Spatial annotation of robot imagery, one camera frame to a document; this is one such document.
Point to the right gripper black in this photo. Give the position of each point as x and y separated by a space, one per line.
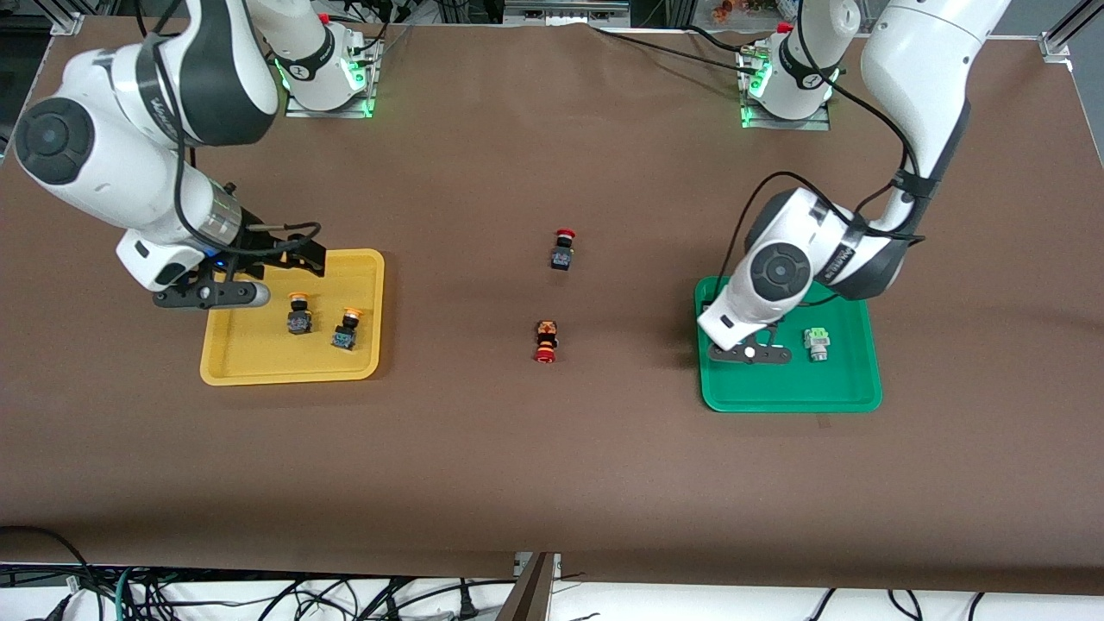
261 242

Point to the green push button switch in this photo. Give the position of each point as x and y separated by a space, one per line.
818 345

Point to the yellow push button switch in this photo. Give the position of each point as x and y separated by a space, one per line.
345 336
298 323

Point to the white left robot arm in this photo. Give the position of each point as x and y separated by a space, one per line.
914 69

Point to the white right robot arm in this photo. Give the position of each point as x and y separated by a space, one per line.
103 164

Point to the green plastic tray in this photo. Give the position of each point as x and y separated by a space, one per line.
837 388

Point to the yellow plastic tray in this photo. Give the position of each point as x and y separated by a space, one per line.
259 362

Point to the red button black body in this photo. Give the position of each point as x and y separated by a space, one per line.
562 257

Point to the red button orange body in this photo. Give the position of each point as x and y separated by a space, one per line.
546 332

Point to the brown table cover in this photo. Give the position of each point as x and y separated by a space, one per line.
552 466

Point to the brown table leg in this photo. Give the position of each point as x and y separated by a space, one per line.
530 595

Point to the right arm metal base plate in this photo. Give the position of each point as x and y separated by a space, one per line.
332 112

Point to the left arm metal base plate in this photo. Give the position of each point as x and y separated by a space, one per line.
785 125

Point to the aluminium frame profile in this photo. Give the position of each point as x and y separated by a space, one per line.
1056 43
67 24

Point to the metal frame bar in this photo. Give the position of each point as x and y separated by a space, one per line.
565 10

